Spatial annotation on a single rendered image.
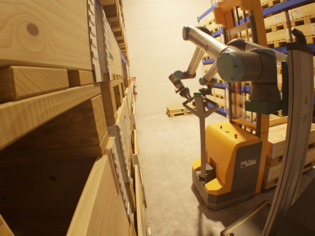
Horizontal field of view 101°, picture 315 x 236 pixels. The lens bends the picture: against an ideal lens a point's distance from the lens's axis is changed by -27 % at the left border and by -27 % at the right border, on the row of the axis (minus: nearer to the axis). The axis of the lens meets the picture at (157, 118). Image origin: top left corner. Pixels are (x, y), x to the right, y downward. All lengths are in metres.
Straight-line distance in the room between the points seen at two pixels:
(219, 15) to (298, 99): 1.87
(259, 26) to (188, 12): 6.39
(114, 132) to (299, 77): 0.92
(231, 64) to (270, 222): 1.12
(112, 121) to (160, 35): 7.28
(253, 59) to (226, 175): 1.44
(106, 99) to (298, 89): 0.91
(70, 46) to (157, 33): 7.51
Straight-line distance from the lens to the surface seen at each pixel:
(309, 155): 3.11
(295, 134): 1.09
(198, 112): 1.95
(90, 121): 0.30
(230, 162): 1.99
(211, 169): 2.32
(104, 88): 0.50
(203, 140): 2.05
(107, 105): 0.50
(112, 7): 1.32
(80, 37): 0.27
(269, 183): 2.60
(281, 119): 3.47
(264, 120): 2.15
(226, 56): 0.85
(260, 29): 2.11
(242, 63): 0.84
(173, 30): 7.87
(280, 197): 1.29
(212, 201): 2.24
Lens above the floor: 1.64
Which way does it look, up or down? 14 degrees down
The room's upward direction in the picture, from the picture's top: 6 degrees counter-clockwise
